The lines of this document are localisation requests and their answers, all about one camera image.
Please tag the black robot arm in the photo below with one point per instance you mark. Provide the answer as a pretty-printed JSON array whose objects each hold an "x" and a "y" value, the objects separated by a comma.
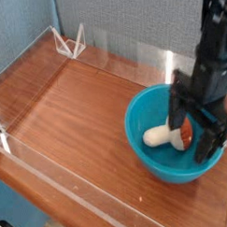
[{"x": 202, "y": 94}]

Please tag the blue plastic bowl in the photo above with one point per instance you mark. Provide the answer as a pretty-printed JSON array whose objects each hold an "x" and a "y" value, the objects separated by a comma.
[{"x": 148, "y": 109}]

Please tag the clear acrylic front barrier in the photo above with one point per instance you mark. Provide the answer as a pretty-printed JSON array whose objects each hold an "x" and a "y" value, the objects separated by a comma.
[{"x": 79, "y": 190}]

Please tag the clear acrylic back barrier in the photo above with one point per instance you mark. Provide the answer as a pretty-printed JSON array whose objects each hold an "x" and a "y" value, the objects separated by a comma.
[{"x": 137, "y": 61}]

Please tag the clear acrylic barrier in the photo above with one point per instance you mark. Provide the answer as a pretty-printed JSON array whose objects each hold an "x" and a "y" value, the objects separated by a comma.
[
  {"x": 27, "y": 77},
  {"x": 137, "y": 61},
  {"x": 79, "y": 190}
]

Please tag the white brown plush mushroom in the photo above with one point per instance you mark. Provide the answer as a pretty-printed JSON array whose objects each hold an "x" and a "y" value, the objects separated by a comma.
[{"x": 180, "y": 139}]

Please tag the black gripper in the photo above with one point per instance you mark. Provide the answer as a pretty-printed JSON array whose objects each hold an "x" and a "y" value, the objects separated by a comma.
[{"x": 211, "y": 115}]

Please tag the clear acrylic left barrier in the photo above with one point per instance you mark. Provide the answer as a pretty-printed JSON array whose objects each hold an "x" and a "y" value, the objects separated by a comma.
[{"x": 27, "y": 77}]

